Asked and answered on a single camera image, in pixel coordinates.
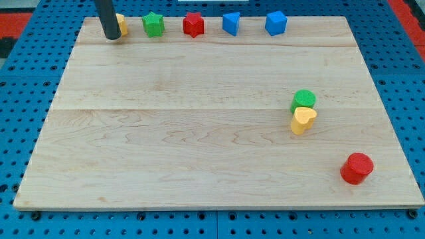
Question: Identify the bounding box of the wooden board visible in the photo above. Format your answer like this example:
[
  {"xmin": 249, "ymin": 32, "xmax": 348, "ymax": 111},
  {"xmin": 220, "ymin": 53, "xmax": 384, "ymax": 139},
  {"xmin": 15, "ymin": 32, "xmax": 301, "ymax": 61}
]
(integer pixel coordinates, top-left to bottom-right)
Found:
[{"xmin": 13, "ymin": 17, "xmax": 424, "ymax": 211}]

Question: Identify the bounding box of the green circle block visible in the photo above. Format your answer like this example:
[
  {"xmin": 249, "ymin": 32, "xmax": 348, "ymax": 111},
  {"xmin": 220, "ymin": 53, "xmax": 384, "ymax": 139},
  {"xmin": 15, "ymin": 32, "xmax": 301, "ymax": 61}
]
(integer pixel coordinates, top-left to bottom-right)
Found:
[{"xmin": 290, "ymin": 89, "xmax": 316, "ymax": 114}]

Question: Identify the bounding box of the blue cube block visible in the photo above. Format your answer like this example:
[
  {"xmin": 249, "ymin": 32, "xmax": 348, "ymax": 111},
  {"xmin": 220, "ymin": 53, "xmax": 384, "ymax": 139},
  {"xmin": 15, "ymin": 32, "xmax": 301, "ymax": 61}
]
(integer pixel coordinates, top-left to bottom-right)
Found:
[{"xmin": 265, "ymin": 11, "xmax": 288, "ymax": 36}]

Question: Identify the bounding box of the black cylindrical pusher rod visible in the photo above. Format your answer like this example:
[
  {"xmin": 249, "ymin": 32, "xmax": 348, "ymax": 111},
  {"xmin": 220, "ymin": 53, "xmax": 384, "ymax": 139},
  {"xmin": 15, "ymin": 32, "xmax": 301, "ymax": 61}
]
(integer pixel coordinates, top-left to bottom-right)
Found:
[{"xmin": 94, "ymin": 0, "xmax": 122, "ymax": 40}]

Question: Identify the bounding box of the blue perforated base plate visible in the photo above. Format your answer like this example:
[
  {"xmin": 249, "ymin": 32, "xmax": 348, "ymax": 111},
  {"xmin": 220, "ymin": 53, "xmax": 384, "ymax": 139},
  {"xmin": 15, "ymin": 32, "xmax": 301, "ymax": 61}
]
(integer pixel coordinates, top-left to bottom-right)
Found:
[{"xmin": 1, "ymin": 0, "xmax": 424, "ymax": 238}]

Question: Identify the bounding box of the yellow block behind rod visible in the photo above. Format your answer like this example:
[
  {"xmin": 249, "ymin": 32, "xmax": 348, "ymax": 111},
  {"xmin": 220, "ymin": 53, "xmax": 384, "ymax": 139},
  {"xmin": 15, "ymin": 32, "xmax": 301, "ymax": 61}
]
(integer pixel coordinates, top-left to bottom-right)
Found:
[{"xmin": 116, "ymin": 13, "xmax": 128, "ymax": 36}]

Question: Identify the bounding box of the red cylinder block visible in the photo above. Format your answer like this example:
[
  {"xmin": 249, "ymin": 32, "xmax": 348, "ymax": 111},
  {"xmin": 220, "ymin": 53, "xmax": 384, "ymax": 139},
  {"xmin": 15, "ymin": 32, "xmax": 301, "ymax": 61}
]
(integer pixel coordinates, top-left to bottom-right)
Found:
[{"xmin": 340, "ymin": 152, "xmax": 375, "ymax": 185}]

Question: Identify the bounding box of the blue triangle block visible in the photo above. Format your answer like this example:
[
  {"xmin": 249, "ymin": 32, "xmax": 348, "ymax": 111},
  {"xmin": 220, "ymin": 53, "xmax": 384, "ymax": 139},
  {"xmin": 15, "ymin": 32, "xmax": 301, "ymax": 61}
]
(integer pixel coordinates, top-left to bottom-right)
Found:
[{"xmin": 222, "ymin": 12, "xmax": 240, "ymax": 37}]

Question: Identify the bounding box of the red star block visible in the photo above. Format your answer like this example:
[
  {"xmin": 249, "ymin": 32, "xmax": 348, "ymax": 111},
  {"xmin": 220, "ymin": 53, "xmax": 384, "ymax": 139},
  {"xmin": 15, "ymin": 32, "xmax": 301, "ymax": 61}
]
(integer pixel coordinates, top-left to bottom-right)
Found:
[{"xmin": 183, "ymin": 12, "xmax": 205, "ymax": 38}]

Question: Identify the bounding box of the yellow heart block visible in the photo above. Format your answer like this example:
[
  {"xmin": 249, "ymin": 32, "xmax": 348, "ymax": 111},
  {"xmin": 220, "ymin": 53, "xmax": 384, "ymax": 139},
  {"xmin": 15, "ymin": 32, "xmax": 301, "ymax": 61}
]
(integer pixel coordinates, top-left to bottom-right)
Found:
[{"xmin": 290, "ymin": 107, "xmax": 317, "ymax": 135}]

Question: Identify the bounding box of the green star block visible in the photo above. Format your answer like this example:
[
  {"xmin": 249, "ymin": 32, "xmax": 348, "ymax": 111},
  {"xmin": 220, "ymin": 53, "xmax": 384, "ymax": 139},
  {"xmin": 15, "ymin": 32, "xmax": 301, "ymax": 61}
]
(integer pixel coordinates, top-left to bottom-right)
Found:
[{"xmin": 141, "ymin": 11, "xmax": 165, "ymax": 38}]

